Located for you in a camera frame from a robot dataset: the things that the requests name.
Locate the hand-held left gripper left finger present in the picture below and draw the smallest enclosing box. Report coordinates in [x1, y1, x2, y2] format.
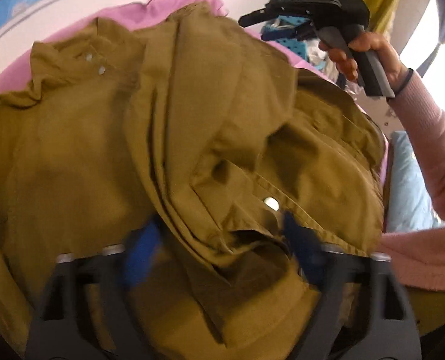
[25, 219, 167, 360]

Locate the white clothes pile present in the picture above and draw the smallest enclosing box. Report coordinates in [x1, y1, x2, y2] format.
[308, 37, 360, 92]

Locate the person's pink sweater torso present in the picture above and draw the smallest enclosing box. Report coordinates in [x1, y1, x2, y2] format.
[379, 221, 445, 298]

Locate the pink bed sheet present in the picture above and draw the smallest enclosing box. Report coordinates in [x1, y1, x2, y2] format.
[0, 0, 392, 192]

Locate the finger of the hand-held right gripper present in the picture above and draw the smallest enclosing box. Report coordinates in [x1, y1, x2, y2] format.
[238, 7, 276, 29]

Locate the teal perforated laundry basket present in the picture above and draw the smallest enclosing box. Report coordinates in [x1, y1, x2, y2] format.
[259, 0, 330, 73]

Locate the light blue pillow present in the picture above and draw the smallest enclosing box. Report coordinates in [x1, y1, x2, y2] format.
[384, 130, 445, 234]

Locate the person's right forearm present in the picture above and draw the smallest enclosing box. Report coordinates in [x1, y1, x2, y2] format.
[387, 69, 445, 226]

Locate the dark hair tie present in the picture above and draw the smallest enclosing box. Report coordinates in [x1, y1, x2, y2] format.
[394, 67, 415, 99]

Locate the person's right hand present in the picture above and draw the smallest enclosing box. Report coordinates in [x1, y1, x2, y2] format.
[318, 31, 413, 91]

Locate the yellow hanging garment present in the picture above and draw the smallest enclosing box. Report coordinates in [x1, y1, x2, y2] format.
[355, 0, 402, 39]

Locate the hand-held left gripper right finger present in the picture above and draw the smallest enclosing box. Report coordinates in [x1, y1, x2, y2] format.
[282, 212, 423, 360]

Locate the olive green shirt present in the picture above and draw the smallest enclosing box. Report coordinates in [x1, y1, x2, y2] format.
[0, 2, 390, 360]

